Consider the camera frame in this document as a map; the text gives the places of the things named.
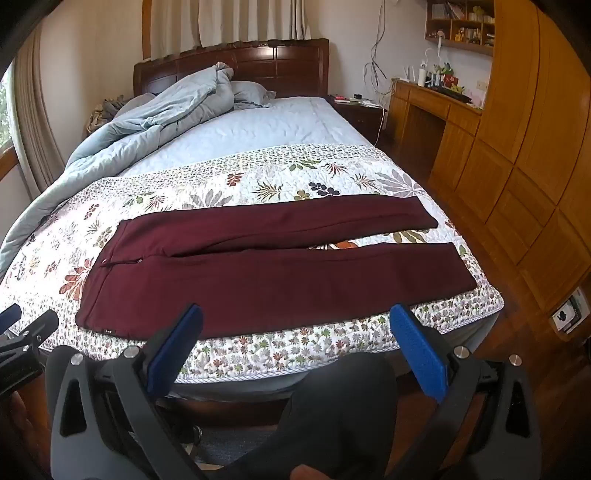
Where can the dark wooden nightstand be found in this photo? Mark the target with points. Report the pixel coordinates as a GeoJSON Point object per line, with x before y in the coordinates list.
{"type": "Point", "coordinates": [360, 117]}

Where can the beige pleated curtains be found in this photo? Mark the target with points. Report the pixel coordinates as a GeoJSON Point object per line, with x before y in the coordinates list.
{"type": "Point", "coordinates": [231, 23]}

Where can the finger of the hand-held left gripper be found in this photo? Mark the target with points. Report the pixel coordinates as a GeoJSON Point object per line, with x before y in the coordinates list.
{"type": "Point", "coordinates": [8, 314]}
{"type": "Point", "coordinates": [27, 334]}

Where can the wooden wardrobe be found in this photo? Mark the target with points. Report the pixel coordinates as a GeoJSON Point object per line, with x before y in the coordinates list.
{"type": "Point", "coordinates": [531, 152]}

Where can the red box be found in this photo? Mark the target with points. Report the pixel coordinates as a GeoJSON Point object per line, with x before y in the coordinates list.
{"type": "Point", "coordinates": [451, 83]}

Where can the grey-blue pillow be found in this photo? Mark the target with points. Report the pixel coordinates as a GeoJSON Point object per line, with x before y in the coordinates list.
{"type": "Point", "coordinates": [249, 94]}

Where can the light blue comforter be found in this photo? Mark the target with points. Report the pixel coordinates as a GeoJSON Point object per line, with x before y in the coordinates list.
{"type": "Point", "coordinates": [138, 124]}

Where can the printed cardboard box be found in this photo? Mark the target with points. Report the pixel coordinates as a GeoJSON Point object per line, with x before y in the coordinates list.
{"type": "Point", "coordinates": [570, 314]}

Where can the maroon pants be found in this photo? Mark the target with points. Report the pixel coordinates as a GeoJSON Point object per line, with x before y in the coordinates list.
{"type": "Point", "coordinates": [258, 277]}

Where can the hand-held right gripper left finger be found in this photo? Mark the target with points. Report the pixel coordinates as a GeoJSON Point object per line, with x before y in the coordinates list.
{"type": "Point", "coordinates": [175, 344]}

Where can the floral quilted bedspread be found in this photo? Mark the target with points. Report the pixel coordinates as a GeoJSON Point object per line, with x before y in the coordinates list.
{"type": "Point", "coordinates": [221, 194]}

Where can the person's dark trouser leg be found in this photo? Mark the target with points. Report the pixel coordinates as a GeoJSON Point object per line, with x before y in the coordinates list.
{"type": "Point", "coordinates": [341, 415]}

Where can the green toy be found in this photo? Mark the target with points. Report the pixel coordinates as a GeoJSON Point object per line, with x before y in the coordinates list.
{"type": "Point", "coordinates": [445, 69]}

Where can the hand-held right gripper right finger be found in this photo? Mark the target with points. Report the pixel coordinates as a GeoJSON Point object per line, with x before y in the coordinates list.
{"type": "Point", "coordinates": [418, 353]}

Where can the wooden desk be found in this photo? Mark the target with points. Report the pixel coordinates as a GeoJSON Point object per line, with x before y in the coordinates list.
{"type": "Point", "coordinates": [429, 124]}

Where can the wooden framed window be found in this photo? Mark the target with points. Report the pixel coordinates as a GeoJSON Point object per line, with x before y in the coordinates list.
{"type": "Point", "coordinates": [7, 129]}

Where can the wooden wall shelf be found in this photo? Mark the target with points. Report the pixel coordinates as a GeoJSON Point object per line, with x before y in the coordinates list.
{"type": "Point", "coordinates": [461, 23]}

